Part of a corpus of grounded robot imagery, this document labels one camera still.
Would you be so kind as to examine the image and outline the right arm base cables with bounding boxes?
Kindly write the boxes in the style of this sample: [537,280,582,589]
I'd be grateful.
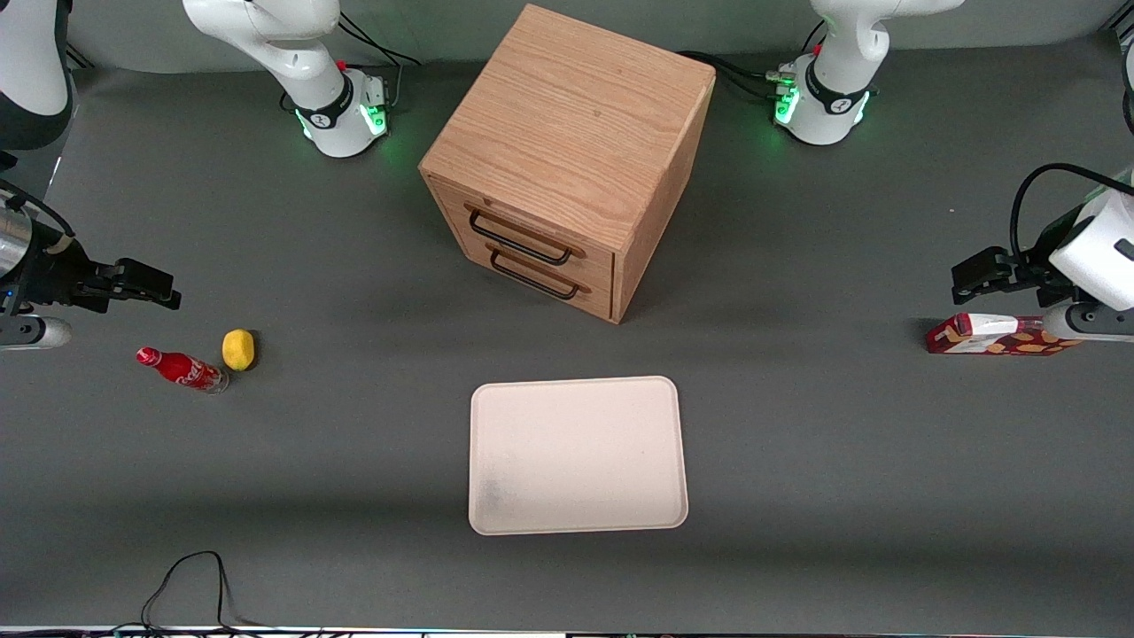
[337,11,423,112]

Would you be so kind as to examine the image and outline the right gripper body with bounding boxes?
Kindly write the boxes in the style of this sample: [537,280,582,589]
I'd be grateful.
[0,209,58,317]

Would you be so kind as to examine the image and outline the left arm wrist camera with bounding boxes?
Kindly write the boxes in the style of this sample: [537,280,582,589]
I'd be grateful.
[1041,301,1134,344]

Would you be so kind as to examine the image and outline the red coke bottle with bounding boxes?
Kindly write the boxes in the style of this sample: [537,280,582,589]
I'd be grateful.
[136,346,229,395]

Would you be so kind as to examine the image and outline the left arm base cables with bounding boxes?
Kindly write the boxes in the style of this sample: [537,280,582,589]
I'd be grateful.
[678,19,829,103]

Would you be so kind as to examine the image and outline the wooden drawer cabinet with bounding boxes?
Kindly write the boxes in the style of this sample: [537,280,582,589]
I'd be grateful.
[418,4,717,325]

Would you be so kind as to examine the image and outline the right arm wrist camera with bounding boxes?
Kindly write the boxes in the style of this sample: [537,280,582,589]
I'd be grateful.
[0,316,74,349]

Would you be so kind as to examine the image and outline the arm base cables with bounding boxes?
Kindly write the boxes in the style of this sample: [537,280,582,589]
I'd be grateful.
[678,19,829,103]
[337,11,423,112]

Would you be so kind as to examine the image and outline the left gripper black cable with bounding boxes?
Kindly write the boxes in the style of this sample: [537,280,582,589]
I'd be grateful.
[1010,162,1134,267]

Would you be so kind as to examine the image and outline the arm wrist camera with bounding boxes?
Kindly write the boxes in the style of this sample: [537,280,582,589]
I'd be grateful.
[0,316,74,349]
[1041,301,1134,344]

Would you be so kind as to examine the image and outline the wooden drawer front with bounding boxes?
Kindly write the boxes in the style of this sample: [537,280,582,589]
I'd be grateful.
[430,182,617,286]
[440,222,615,320]

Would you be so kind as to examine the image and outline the yellow lemon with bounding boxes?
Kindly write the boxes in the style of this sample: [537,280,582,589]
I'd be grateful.
[221,329,258,372]

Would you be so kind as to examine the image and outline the red tartan cookie box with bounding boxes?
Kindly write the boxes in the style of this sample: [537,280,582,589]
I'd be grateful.
[925,313,1084,356]

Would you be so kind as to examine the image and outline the cream rectangular tray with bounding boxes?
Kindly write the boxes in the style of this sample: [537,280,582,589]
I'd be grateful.
[468,376,689,537]

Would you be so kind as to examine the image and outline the loose thin black cable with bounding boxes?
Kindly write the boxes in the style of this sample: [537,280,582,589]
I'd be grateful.
[140,550,260,634]

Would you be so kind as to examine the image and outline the black metal drawer handle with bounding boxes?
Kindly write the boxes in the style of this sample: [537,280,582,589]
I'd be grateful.
[465,204,587,267]
[485,242,591,301]

